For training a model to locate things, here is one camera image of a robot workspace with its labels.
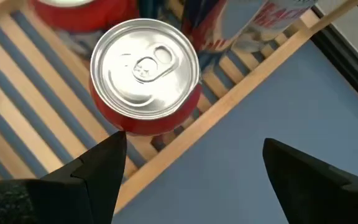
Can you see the red Fanta can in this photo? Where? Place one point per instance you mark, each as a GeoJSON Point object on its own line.
{"type": "Point", "coordinates": [145, 68]}

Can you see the wooden slatted shelf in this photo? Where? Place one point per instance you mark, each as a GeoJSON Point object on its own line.
{"type": "Point", "coordinates": [228, 104]}

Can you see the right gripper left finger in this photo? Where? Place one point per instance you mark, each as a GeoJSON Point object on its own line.
{"type": "Point", "coordinates": [57, 202]}

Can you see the black aluminium table frame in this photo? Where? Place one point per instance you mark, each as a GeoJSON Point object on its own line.
{"type": "Point", "coordinates": [350, 73]}

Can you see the white Celsius can black lid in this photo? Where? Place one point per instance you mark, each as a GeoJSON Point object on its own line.
{"type": "Point", "coordinates": [278, 15]}

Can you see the red soda can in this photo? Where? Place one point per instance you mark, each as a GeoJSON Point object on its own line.
{"type": "Point", "coordinates": [104, 18]}

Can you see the Red Bull Sugarfree can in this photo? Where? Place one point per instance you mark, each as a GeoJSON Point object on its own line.
{"type": "Point", "coordinates": [204, 25]}

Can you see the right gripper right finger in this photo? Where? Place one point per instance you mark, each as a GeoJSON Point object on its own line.
{"type": "Point", "coordinates": [315, 199]}

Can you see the blue-grey table mat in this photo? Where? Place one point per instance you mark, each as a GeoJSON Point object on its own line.
{"type": "Point", "coordinates": [259, 140]}

